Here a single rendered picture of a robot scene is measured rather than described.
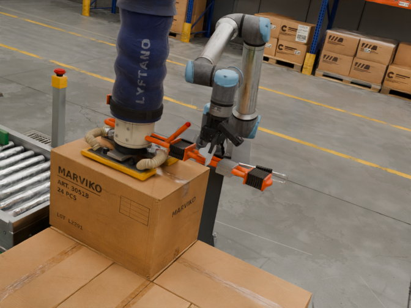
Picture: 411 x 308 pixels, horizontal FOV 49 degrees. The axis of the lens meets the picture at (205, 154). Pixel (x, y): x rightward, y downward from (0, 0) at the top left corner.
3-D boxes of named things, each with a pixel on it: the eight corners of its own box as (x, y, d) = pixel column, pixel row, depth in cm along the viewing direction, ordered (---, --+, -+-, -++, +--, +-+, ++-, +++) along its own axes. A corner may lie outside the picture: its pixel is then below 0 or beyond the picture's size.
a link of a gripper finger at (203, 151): (195, 162, 180) (205, 141, 181) (208, 167, 177) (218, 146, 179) (192, 159, 177) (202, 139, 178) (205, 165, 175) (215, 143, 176)
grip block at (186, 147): (166, 155, 187) (168, 142, 184) (178, 148, 195) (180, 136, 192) (183, 162, 183) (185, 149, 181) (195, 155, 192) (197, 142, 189)
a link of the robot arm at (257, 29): (232, 124, 279) (244, 8, 229) (259, 130, 276) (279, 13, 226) (225, 139, 268) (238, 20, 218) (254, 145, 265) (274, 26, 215)
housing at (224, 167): (214, 172, 179) (216, 162, 178) (222, 167, 185) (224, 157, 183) (230, 178, 177) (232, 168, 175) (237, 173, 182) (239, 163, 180)
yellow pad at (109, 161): (80, 154, 197) (81, 143, 195) (95, 147, 206) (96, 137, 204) (142, 181, 184) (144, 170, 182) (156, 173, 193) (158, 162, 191)
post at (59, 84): (48, 212, 318) (51, 75, 277) (55, 208, 323) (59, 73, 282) (55, 216, 315) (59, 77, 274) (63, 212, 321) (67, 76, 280)
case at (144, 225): (48, 224, 215) (50, 149, 199) (105, 194, 248) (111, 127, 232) (149, 280, 191) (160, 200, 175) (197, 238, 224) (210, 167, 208)
